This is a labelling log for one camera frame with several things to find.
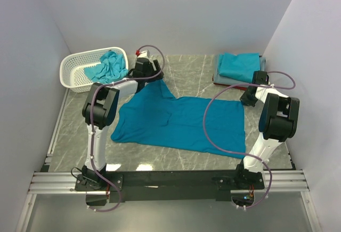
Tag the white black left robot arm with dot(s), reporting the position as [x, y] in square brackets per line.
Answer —
[100, 110]

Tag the white perforated plastic basket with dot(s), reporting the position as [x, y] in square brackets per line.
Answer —
[72, 68]

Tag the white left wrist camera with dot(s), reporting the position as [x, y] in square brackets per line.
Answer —
[143, 54]

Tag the folded teal t-shirt top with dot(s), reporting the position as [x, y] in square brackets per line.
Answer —
[240, 67]

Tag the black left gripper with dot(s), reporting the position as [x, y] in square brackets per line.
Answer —
[156, 66]

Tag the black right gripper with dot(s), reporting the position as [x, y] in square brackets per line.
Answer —
[244, 99]

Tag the light turquoise crumpled t-shirt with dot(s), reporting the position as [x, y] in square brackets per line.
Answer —
[112, 68]

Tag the folded red t-shirt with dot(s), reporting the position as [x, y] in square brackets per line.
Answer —
[225, 81]

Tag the teal blue t-shirt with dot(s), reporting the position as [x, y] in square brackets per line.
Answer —
[155, 117]

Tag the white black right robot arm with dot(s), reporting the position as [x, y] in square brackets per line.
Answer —
[277, 122]

